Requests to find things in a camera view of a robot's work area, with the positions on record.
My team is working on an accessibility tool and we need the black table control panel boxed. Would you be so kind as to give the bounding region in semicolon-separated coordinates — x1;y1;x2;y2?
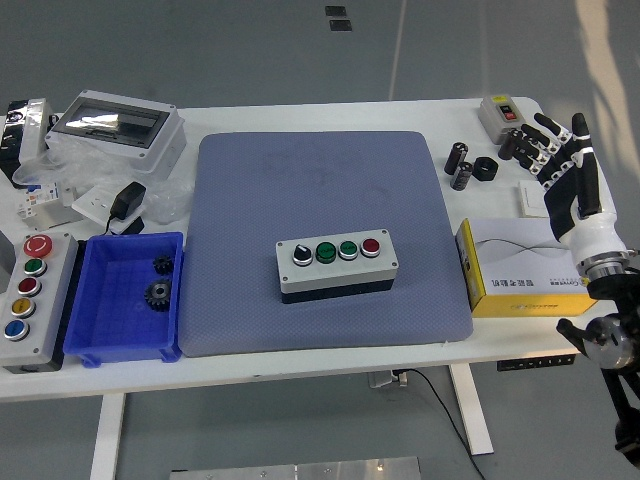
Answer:
496;353;576;372

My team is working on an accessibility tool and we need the black power cable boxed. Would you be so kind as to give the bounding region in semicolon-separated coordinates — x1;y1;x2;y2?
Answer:
399;368;486;480

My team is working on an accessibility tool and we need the black cylindrical capacitor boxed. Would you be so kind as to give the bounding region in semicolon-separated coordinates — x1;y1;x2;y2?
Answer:
449;160;474;191
497;128;519;161
444;141;470;176

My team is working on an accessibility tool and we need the white wall socket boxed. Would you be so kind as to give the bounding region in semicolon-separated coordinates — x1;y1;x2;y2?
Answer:
71;184;144;235

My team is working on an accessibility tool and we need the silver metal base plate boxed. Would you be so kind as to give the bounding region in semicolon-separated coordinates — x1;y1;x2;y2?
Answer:
168;455;422;480

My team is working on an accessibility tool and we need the clear plastic bag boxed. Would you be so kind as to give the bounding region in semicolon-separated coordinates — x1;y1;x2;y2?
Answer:
12;134;194;226

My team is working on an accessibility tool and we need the large black bevel gear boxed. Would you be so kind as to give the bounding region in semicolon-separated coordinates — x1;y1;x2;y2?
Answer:
143;278;174;314

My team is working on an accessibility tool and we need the grey enclosure with clear lid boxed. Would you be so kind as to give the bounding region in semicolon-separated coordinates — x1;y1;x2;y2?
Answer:
44;89;188;176

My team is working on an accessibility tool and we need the white table leg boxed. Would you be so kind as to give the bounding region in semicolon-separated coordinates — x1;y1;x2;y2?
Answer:
89;393;126;480
448;363;495;456

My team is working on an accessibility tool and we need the yellow white cardboard box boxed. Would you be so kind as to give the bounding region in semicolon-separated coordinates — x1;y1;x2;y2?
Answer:
455;217;606;319

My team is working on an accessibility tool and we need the black hexagonal nut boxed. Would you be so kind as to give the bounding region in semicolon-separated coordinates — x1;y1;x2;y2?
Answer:
472;156;500;182

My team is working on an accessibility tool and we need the white black wrapped device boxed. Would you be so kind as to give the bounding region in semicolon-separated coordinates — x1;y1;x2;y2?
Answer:
0;98;56;189

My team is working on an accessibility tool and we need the grey two-button switch box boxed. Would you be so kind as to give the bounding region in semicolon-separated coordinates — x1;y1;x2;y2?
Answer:
477;94;530;145

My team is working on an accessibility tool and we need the grey four-control button box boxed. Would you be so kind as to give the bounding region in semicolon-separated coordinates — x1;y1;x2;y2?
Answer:
275;228;400;305

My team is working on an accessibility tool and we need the black power adapter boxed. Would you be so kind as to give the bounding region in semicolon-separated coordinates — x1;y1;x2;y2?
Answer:
102;181;148;236

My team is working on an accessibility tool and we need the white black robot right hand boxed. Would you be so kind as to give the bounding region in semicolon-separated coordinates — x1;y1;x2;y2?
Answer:
512;112;629;265

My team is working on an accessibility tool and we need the blue-grey table mat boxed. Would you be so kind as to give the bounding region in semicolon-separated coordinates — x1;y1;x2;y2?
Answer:
178;130;474;358

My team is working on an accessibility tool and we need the grey under-table box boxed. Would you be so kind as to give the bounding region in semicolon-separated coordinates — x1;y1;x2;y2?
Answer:
368;368;409;389

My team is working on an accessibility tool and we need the blue plastic bin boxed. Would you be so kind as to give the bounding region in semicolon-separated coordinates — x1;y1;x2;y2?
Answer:
63;231;185;369

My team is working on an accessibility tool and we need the grey metal plate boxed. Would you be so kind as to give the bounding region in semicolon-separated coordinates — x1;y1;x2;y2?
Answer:
22;202;84;232

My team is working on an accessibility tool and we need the white wall switch plate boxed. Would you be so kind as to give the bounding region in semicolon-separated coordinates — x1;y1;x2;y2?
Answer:
517;179;552;219

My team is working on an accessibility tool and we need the grey five-button control box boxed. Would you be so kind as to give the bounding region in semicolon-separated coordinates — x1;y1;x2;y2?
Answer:
0;232;80;375

